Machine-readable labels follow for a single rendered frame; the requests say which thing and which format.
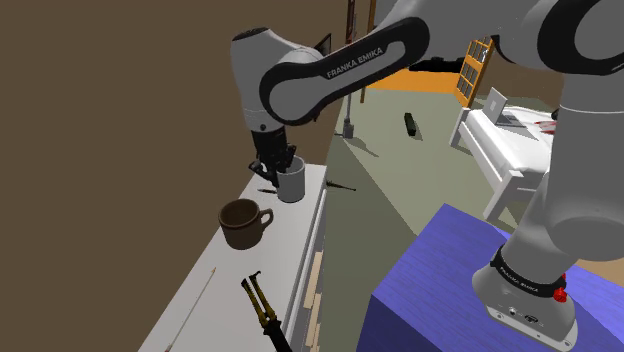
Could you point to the orange lattice shelf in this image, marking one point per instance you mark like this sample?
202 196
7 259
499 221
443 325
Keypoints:
472 73

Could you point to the white bed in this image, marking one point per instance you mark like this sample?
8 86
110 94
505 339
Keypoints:
502 151

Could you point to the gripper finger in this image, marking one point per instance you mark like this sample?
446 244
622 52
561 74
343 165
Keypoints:
263 170
292 155

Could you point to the dark tool on floor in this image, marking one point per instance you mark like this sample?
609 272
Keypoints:
340 186

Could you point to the thin white stick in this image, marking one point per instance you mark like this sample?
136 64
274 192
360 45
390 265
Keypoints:
192 309

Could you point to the small black pen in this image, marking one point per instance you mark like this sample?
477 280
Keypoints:
267 190

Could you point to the white chest of drawers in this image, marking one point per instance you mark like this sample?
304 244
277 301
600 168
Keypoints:
244 278

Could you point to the white cup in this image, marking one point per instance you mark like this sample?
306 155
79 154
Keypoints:
291 185

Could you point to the brown mug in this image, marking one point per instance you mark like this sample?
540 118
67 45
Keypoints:
241 229

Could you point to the black and yellow tongs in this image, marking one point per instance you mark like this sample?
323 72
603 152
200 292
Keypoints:
263 309

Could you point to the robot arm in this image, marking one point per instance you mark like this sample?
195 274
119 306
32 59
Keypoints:
312 73

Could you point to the black box on floor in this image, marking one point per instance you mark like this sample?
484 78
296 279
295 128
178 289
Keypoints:
410 124

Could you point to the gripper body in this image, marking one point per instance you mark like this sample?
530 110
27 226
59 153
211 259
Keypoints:
270 144

